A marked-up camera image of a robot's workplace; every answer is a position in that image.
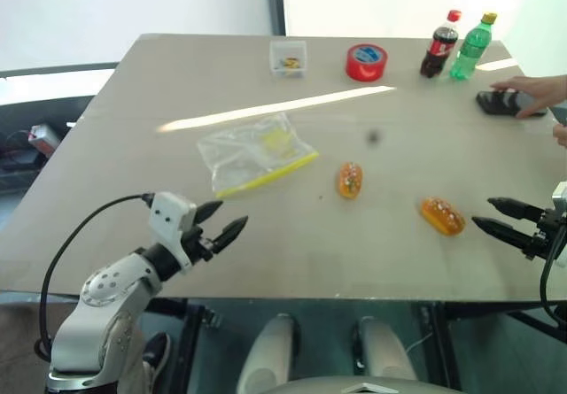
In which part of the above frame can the cola bottle red cap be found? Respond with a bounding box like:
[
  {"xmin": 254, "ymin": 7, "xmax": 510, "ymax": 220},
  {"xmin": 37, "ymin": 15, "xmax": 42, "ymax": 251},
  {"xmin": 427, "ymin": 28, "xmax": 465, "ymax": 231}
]
[{"xmin": 419, "ymin": 9, "xmax": 463, "ymax": 80}]

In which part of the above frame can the dark window post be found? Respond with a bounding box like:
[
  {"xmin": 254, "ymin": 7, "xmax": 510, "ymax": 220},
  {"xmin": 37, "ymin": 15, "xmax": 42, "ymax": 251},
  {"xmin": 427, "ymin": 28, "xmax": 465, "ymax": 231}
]
[{"xmin": 264, "ymin": 0, "xmax": 286, "ymax": 39}]

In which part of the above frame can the white robot leg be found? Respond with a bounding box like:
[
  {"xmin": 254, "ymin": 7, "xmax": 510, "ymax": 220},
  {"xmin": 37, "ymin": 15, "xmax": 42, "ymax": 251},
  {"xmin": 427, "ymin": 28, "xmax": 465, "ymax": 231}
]
[
  {"xmin": 236, "ymin": 313, "xmax": 299, "ymax": 394},
  {"xmin": 353, "ymin": 315, "xmax": 418, "ymax": 382}
]

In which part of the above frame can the beige trouser leg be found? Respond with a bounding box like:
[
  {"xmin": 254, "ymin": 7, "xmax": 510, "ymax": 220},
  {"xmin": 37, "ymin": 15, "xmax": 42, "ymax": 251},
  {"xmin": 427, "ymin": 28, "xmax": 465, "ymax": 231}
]
[{"xmin": 104, "ymin": 308, "xmax": 154, "ymax": 394}]

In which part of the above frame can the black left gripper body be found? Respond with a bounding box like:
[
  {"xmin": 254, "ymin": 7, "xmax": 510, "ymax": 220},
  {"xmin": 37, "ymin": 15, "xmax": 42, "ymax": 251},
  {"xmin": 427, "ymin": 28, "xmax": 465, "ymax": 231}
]
[{"xmin": 181, "ymin": 224, "xmax": 223, "ymax": 265}]

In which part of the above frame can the red tape roll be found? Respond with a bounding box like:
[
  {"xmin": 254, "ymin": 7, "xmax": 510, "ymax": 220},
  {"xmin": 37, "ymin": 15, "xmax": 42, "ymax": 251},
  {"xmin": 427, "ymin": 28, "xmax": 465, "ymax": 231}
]
[{"xmin": 345, "ymin": 42, "xmax": 388, "ymax": 82}]

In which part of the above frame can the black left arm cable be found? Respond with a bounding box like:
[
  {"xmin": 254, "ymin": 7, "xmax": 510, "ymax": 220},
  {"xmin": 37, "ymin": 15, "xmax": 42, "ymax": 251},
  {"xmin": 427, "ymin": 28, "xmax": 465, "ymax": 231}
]
[{"xmin": 35, "ymin": 193, "xmax": 154, "ymax": 362}]

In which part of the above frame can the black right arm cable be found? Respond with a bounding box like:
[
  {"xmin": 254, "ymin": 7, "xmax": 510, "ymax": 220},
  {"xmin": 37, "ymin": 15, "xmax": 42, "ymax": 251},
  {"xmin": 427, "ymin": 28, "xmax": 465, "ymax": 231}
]
[{"xmin": 540, "ymin": 233, "xmax": 567, "ymax": 329}]

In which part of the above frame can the clear yellow-zip plastic bag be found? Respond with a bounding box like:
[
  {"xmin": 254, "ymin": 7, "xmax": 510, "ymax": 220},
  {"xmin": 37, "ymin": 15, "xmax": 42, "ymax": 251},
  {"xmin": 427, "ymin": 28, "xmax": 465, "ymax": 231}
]
[{"xmin": 196, "ymin": 111, "xmax": 321, "ymax": 200}]

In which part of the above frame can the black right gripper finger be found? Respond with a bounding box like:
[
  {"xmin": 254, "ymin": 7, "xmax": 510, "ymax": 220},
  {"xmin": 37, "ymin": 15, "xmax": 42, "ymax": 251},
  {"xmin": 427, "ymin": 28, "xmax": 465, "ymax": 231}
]
[
  {"xmin": 470, "ymin": 216, "xmax": 540, "ymax": 254},
  {"xmin": 486, "ymin": 196, "xmax": 545, "ymax": 223}
]

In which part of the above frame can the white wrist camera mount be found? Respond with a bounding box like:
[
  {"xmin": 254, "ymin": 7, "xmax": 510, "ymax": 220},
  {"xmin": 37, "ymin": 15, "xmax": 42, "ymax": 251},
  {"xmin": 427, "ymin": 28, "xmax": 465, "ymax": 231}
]
[
  {"xmin": 149, "ymin": 191, "xmax": 198, "ymax": 276},
  {"xmin": 550, "ymin": 181, "xmax": 567, "ymax": 214}
]

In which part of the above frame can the clear plastic box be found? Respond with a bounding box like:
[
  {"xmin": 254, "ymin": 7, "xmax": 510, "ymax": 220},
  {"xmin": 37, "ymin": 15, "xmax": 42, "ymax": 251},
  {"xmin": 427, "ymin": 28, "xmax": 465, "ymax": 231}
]
[{"xmin": 268, "ymin": 39, "xmax": 308, "ymax": 79}]

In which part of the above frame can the green bottle yellow cap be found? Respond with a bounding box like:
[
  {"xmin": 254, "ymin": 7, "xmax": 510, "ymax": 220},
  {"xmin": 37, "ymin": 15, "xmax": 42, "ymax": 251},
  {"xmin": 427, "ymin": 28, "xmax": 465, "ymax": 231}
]
[{"xmin": 448, "ymin": 12, "xmax": 499, "ymax": 81}]

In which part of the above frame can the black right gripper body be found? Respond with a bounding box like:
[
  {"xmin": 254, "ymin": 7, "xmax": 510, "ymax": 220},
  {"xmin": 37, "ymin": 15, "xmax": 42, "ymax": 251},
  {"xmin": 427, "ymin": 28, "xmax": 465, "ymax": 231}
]
[{"xmin": 522, "ymin": 208, "xmax": 567, "ymax": 261}]

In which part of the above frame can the grey robot torso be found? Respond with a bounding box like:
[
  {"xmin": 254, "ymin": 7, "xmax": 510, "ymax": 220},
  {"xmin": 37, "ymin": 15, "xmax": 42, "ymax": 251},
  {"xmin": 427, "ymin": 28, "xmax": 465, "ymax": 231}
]
[{"xmin": 264, "ymin": 375, "xmax": 462, "ymax": 394}]

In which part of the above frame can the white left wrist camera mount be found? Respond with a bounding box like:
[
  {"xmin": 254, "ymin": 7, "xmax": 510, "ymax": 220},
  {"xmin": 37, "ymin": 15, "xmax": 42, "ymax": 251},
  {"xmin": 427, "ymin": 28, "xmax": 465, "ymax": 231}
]
[{"xmin": 149, "ymin": 191, "xmax": 198, "ymax": 276}]

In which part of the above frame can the black smartphone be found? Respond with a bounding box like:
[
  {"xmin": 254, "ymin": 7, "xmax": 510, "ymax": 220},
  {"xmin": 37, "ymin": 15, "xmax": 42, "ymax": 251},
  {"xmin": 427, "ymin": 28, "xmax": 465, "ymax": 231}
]
[{"xmin": 475, "ymin": 89, "xmax": 548, "ymax": 119}]

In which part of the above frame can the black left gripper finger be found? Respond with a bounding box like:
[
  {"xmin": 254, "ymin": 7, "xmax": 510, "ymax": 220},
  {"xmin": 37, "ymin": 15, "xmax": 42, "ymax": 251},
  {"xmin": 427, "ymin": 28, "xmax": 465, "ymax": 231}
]
[
  {"xmin": 195, "ymin": 199, "xmax": 224, "ymax": 225},
  {"xmin": 212, "ymin": 215, "xmax": 250, "ymax": 254}
]

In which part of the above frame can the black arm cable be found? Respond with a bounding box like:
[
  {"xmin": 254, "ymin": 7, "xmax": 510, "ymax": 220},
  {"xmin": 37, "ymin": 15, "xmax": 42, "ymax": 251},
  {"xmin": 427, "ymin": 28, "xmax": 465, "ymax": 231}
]
[
  {"xmin": 540, "ymin": 233, "xmax": 567, "ymax": 329},
  {"xmin": 35, "ymin": 193, "xmax": 154, "ymax": 362}
]

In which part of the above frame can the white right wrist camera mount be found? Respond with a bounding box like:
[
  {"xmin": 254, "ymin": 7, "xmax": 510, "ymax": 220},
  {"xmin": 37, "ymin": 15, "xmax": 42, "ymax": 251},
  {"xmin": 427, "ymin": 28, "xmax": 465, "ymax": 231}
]
[{"xmin": 550, "ymin": 181, "xmax": 567, "ymax": 214}]

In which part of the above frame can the red and white box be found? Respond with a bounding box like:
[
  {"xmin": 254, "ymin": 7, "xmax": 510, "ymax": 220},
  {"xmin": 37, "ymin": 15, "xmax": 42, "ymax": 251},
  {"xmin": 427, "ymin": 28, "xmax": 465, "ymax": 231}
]
[{"xmin": 27, "ymin": 123, "xmax": 62, "ymax": 152}]

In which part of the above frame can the orange sprinkled donut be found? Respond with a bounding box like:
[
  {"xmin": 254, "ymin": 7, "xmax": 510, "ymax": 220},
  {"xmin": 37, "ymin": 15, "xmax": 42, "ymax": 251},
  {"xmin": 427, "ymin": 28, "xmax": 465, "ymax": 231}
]
[
  {"xmin": 420, "ymin": 196, "xmax": 467, "ymax": 237},
  {"xmin": 338, "ymin": 161, "xmax": 365, "ymax": 201}
]

